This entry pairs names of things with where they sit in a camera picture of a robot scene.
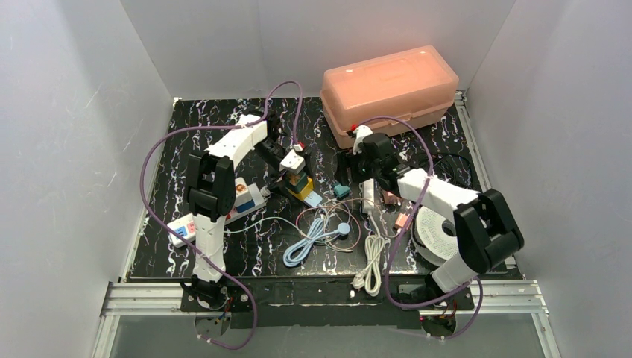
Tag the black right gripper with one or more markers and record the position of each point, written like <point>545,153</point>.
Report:
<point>350,168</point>

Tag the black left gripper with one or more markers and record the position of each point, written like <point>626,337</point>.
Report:
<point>283,175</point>

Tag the pink power adapter plug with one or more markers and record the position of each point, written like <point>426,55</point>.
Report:
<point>389,198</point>

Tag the teal small adapter plug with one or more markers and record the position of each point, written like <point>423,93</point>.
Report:
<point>341,191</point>

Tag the light blue socket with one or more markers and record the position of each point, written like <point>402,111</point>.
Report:
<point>313,199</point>

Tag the pink translucent storage box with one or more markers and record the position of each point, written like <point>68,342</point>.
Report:
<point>407,89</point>

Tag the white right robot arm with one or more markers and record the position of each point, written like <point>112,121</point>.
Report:
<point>486,230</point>

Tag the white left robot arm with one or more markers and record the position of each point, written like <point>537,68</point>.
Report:
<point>211,182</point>

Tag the blue power adapter plug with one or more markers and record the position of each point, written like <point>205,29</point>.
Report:
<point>245,207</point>

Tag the small pink usb plug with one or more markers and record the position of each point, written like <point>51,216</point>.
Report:
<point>401,222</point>

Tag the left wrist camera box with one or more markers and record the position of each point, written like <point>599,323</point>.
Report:
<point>292,162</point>

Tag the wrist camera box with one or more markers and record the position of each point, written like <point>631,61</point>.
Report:
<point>292,162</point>
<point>359,133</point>

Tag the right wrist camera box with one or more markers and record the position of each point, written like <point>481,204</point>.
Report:
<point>359,133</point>

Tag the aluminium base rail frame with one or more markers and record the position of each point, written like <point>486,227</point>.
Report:
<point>314,301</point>

